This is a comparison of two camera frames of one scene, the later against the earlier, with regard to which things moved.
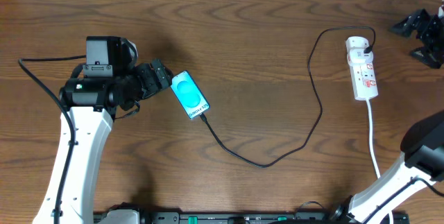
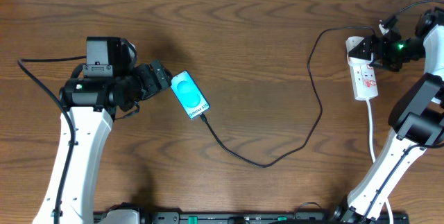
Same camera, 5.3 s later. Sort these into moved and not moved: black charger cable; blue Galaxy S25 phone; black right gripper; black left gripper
Moved: black right gripper
Not moved: black left gripper; blue Galaxy S25 phone; black charger cable
